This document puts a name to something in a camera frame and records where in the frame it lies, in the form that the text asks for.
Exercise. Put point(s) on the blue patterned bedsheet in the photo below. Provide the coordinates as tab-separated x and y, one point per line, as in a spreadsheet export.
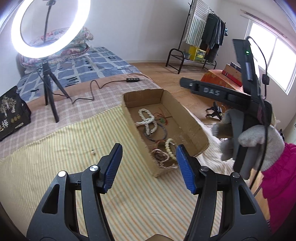
98	62

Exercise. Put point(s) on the black snack bag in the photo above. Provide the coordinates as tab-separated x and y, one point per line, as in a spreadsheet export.
15	113

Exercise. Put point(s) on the window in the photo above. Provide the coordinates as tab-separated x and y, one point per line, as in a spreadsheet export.
273	55

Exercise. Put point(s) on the dark blue bangle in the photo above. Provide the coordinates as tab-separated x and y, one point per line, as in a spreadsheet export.
160	134

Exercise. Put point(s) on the orange gift box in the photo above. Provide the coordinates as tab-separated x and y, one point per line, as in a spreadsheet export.
216	77

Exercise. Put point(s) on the red book box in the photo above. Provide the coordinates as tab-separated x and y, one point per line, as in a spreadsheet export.
233	74

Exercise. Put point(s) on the yellow striped cloth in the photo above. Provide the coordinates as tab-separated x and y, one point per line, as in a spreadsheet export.
137	206

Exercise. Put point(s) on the black clamp on floor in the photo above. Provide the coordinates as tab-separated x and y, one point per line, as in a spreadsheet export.
215	111

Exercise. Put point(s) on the white ring light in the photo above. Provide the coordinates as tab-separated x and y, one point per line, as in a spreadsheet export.
42	28

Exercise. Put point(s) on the right hand grey glove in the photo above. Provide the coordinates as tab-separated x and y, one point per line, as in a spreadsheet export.
252	138

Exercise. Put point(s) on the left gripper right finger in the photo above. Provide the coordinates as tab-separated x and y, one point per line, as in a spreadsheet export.
241	216

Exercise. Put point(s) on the yellow box on rack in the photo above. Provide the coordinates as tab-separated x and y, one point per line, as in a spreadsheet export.
196	54

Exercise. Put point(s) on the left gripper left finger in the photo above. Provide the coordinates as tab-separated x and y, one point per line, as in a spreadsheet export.
56	217

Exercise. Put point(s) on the black tripod stand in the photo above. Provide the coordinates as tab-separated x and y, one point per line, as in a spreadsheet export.
48	92

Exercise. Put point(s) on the black clothes rack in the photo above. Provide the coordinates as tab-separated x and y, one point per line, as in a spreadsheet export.
203	29

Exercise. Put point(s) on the magenta sleeve forearm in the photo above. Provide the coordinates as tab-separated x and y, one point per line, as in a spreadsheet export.
278	187

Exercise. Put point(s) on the brown cardboard box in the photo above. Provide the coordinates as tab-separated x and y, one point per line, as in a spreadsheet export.
154	116

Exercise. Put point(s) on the pink checked blanket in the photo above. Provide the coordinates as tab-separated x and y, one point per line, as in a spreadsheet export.
43	122

